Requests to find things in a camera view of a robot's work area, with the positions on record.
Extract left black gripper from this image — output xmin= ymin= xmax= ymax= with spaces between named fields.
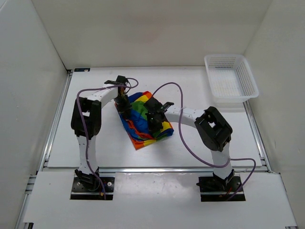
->
xmin=114 ymin=94 xmax=132 ymax=117

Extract rainbow striped shorts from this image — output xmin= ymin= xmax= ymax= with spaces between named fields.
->
xmin=119 ymin=91 xmax=174 ymax=150

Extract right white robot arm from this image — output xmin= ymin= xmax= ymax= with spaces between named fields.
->
xmin=144 ymin=97 xmax=234 ymax=191

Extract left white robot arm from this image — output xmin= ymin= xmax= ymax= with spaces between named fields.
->
xmin=71 ymin=75 xmax=132 ymax=193

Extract dark label sticker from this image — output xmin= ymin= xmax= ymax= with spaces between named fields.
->
xmin=74 ymin=68 xmax=90 ymax=72

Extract white plastic mesh basket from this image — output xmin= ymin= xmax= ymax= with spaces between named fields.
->
xmin=204 ymin=54 xmax=259 ymax=104

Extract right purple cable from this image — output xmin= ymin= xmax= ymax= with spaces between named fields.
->
xmin=151 ymin=82 xmax=257 ymax=201

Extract purple cable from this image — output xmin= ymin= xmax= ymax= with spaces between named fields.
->
xmin=151 ymin=82 xmax=257 ymax=201
xmin=76 ymin=77 xmax=139 ymax=200

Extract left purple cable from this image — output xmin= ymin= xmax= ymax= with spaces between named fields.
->
xmin=76 ymin=77 xmax=139 ymax=200

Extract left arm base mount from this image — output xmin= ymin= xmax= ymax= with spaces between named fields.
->
xmin=70 ymin=175 xmax=115 ymax=201

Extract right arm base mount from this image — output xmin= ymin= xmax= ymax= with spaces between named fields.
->
xmin=196 ymin=176 xmax=246 ymax=202

